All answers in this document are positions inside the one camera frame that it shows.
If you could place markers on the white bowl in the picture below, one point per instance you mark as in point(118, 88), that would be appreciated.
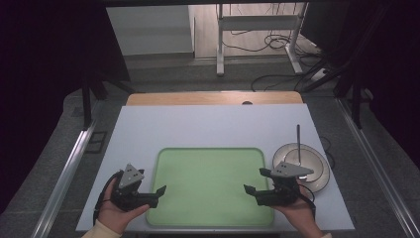
point(318, 165)

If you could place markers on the white board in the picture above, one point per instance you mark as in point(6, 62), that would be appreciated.
point(204, 129)

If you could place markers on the black metal stand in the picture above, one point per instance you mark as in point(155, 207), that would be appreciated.
point(87, 99)
point(356, 99)

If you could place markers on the white panel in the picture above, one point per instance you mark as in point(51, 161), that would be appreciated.
point(148, 29)

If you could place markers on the dark curtain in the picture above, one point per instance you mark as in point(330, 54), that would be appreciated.
point(49, 66)
point(389, 66)

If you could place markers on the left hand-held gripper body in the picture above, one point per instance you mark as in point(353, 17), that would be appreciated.
point(130, 198)

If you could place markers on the person's right hand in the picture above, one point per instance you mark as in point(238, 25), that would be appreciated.
point(302, 211)

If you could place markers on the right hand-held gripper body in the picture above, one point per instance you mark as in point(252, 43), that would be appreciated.
point(280, 196)

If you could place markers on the wooden table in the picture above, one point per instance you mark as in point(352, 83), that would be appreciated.
point(198, 98)

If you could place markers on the white desk frame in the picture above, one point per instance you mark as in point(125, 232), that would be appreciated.
point(257, 22)

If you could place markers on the black floor frame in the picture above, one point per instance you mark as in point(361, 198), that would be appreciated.
point(96, 142)

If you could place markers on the metal spoon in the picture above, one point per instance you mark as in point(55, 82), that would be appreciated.
point(298, 142)

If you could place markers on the white power strip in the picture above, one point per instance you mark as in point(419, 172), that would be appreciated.
point(318, 74)

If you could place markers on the metal floor rail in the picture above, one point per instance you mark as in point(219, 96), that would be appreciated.
point(379, 172)
point(62, 185)

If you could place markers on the green tray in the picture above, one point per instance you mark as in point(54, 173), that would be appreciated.
point(208, 185)

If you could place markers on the person's left hand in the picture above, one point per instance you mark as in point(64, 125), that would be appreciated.
point(114, 216)

